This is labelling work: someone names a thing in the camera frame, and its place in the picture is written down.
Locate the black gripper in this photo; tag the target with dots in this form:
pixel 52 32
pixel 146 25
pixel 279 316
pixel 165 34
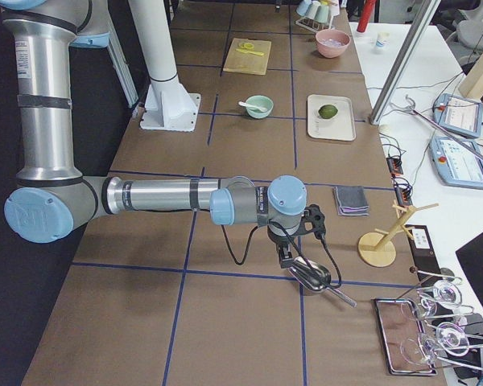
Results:
pixel 278 240

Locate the light green bowl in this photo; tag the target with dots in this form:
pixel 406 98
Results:
pixel 260 101

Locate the white plastic spoon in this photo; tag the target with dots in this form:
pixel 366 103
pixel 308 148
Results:
pixel 250 106

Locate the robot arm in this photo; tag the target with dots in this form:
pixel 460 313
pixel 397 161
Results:
pixel 53 197

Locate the pink bowl with ice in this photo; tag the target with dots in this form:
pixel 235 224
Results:
pixel 331 43

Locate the metal scoop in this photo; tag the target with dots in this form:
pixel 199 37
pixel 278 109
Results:
pixel 316 278

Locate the grey folded cloth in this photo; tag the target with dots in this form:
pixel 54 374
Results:
pixel 351 201

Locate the wooden mug tree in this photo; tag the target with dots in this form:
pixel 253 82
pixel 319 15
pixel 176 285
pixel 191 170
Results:
pixel 376 248

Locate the metal tray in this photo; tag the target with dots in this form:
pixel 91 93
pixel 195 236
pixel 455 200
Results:
pixel 400 329

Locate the black box with label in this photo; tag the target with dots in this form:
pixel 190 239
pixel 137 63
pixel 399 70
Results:
pixel 422 249

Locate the cream rabbit tray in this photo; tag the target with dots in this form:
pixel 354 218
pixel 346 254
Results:
pixel 340 127

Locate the green avocado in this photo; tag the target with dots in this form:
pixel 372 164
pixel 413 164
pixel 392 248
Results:
pixel 327 111

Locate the wine glass far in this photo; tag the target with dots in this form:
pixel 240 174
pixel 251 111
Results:
pixel 443 299

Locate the wine glass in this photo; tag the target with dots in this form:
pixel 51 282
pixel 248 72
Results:
pixel 447 339
pixel 443 299

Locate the wine glass near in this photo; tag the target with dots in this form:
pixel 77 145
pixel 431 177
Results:
pixel 447 339

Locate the lower teach pendant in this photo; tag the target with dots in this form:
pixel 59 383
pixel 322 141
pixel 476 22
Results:
pixel 456 166

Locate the teach pendant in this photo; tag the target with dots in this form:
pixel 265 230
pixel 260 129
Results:
pixel 456 166
pixel 459 115

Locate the bamboo cutting board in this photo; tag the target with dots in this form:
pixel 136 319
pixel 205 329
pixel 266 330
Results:
pixel 246 63

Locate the yellow plastic knife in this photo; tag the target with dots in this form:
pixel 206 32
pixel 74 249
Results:
pixel 251 52

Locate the upper teach pendant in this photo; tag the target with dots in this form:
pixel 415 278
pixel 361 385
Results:
pixel 459 115

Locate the green cup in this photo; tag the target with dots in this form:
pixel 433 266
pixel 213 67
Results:
pixel 322 14

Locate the white cup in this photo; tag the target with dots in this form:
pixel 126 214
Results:
pixel 312 9

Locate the light blue cup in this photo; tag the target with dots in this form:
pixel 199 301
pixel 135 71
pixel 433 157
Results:
pixel 303 7

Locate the red bottle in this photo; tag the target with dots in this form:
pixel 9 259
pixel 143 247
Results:
pixel 367 11

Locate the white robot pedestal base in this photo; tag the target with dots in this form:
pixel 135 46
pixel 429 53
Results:
pixel 168 105

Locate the white wire cup rack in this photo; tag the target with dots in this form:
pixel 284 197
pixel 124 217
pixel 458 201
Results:
pixel 312 25

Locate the aluminium frame post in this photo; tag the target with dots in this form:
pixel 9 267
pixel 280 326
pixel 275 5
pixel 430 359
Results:
pixel 414 35

